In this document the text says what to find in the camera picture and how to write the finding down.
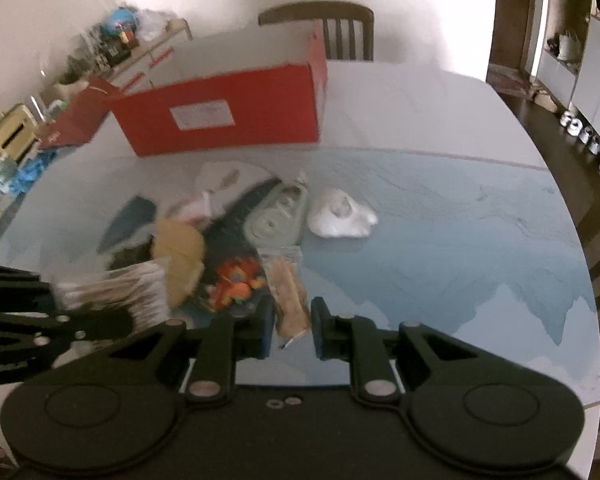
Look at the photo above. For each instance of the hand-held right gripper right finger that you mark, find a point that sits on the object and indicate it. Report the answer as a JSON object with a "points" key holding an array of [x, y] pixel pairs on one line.
{"points": [[319, 332]]}

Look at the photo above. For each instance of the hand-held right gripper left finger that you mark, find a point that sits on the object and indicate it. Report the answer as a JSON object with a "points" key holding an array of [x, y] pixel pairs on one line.
{"points": [[266, 332]]}

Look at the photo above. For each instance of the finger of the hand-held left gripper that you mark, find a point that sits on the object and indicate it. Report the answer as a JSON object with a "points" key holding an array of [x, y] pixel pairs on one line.
{"points": [[95, 322], [25, 287]]}

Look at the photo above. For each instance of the striped paper bundle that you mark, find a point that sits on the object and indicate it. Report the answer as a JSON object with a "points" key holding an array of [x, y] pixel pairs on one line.
{"points": [[115, 290]]}

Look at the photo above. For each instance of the clear snack packet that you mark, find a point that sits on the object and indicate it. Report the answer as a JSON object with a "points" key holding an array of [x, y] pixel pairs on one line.
{"points": [[287, 295]]}

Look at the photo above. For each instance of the black packet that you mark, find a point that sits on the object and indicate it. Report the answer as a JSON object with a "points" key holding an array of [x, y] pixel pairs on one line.
{"points": [[230, 240]]}

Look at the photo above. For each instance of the beige bundle with green band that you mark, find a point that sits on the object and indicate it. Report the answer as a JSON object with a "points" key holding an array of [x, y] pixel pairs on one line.
{"points": [[180, 250]]}

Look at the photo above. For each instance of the red cardboard box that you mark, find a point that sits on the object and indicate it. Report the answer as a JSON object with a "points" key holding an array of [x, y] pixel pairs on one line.
{"points": [[280, 110]]}

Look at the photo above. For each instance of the red orange toy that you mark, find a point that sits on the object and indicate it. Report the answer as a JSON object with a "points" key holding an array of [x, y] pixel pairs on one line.
{"points": [[235, 280]]}

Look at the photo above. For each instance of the dark olive packet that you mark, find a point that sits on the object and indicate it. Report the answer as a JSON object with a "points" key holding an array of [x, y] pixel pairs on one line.
{"points": [[130, 256]]}

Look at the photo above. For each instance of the dark blue cloth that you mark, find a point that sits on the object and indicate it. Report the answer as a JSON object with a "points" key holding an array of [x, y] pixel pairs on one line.
{"points": [[130, 220]]}

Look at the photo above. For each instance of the white crumpled cloth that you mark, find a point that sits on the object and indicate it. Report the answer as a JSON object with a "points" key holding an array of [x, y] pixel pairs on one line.
{"points": [[340, 220]]}

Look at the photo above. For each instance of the crumpled blue plastic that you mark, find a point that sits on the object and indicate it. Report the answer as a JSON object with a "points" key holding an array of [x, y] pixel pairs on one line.
{"points": [[27, 172]]}

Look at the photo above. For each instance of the pink and white packet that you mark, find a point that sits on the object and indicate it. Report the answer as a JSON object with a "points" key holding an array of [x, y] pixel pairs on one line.
{"points": [[195, 207]]}

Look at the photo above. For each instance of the yellow framed object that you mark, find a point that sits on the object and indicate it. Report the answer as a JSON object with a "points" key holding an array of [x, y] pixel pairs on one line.
{"points": [[10, 122]]}

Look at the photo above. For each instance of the white sideboard with wooden top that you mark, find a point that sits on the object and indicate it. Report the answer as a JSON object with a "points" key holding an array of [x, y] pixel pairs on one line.
{"points": [[155, 55]]}

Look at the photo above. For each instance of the jar with red lid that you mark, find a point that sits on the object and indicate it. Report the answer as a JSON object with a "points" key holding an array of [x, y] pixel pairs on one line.
{"points": [[126, 36]]}

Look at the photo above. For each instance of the blue globe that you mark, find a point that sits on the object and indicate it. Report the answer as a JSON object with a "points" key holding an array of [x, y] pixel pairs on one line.
{"points": [[120, 20]]}

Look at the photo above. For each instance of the clear plastic bag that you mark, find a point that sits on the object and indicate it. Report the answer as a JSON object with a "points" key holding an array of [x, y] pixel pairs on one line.
{"points": [[152, 22]]}

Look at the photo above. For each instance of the patterned doormat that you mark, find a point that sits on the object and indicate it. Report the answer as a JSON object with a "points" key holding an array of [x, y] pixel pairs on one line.
{"points": [[505, 77]]}

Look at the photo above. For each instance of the beige slippers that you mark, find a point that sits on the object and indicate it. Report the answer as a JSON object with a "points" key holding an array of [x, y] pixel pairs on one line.
{"points": [[540, 94]]}

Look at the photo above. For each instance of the row of silver jars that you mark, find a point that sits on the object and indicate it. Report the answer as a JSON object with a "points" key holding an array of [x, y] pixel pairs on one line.
{"points": [[585, 136]]}

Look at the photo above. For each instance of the brown door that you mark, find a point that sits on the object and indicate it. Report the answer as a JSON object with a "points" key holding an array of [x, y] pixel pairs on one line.
{"points": [[525, 10]]}

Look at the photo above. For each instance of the white low cabinet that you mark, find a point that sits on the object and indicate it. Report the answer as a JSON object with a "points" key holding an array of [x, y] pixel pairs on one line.
{"points": [[595, 60]]}

